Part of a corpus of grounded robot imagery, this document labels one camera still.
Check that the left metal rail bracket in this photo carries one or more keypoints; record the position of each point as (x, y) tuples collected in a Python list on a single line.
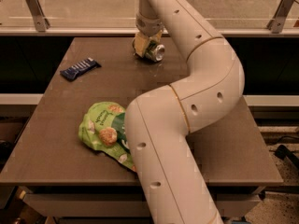
[(41, 23)]

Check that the green soda can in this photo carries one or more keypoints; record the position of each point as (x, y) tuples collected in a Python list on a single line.
[(155, 51)]

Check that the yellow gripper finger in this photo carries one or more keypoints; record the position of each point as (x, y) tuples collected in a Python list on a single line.
[(140, 43), (157, 37)]

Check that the metal rail bracket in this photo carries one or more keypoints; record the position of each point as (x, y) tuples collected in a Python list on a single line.
[(276, 24), (41, 23)]

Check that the glass barrier panel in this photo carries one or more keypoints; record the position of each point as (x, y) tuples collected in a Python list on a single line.
[(223, 14)]

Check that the green Dang chips bag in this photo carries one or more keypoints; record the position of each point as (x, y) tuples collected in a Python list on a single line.
[(102, 129)]

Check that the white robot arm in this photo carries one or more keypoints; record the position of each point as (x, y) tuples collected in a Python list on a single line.
[(158, 122)]

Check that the right metal rail bracket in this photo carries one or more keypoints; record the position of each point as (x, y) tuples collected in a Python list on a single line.
[(276, 24)]

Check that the blue snack bar wrapper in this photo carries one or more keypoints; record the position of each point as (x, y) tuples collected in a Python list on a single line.
[(79, 69)]

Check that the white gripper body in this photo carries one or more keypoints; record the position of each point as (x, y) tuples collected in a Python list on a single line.
[(149, 25)]

